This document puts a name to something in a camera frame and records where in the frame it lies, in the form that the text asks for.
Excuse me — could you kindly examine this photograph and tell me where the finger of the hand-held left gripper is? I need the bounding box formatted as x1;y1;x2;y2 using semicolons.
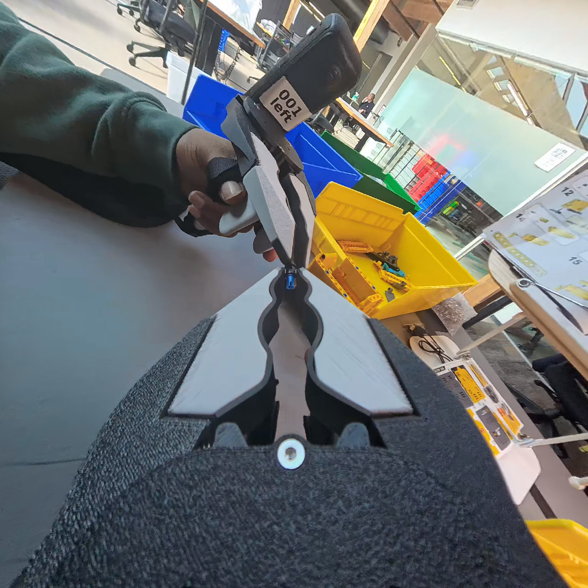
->
280;174;318;269
219;132;296;267

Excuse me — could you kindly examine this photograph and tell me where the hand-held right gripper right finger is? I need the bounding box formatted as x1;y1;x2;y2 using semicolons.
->
300;267;414;446

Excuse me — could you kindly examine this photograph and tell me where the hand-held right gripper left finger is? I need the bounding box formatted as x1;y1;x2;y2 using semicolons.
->
167;268;283;446

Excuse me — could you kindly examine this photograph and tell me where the yellow black lego model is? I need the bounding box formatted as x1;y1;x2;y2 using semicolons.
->
312;253;384;317

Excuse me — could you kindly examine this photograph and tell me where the yellow plastic bin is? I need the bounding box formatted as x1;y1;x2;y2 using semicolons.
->
307;182;478;321
526;518;588;588

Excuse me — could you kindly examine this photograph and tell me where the yellow lego connector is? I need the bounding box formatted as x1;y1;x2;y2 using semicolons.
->
374;262;412;292

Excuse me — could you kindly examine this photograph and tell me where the lego instruction booklet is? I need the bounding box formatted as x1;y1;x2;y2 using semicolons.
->
482;170;588;322

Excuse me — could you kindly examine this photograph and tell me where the person's left hand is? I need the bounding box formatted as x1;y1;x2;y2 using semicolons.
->
176;129;281;263

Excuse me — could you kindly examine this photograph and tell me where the long wooden desk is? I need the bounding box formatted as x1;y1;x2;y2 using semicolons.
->
322;96;395;152

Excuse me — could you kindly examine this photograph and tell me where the green plastic bin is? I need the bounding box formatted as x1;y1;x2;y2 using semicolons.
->
321;131;421;216

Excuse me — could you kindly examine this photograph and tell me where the clear bubble wrap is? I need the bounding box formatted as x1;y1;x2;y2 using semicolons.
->
432;292;477;335

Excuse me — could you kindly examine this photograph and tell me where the blue plastic bin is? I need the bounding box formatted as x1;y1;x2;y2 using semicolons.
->
183;73;364;198

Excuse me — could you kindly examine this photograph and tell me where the stack of red crates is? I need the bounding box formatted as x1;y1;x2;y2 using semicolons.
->
406;154;448;200

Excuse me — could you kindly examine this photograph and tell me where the stack of blue crates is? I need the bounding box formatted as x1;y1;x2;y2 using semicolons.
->
413;175;467;226

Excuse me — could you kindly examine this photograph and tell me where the group of black office chairs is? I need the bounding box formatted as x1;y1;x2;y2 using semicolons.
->
117;0;295;74

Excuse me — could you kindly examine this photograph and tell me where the instruction booklet on stand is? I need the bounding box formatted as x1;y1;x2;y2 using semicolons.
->
409;250;588;506

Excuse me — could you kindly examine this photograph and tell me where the black office chair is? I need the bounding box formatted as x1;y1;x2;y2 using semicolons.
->
505;354;588;460

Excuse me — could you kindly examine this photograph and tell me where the wooden post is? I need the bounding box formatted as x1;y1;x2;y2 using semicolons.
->
462;273;503;308

